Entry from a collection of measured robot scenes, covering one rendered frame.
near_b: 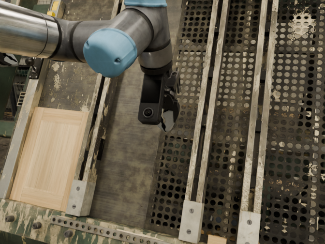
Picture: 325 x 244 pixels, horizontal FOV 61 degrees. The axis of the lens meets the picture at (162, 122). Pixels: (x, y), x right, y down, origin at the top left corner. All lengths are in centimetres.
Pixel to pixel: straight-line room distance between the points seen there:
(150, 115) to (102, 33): 21
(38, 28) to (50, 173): 84
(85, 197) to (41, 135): 37
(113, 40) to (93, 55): 4
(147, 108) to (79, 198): 60
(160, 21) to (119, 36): 11
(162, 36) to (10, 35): 26
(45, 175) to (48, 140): 15
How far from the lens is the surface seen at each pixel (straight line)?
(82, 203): 109
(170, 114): 67
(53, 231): 118
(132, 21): 49
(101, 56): 45
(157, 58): 56
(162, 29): 54
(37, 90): 138
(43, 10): 169
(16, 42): 48
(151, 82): 60
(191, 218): 95
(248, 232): 94
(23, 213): 127
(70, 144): 121
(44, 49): 51
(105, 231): 107
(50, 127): 129
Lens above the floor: 157
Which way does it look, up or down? 19 degrees down
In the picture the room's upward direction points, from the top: straight up
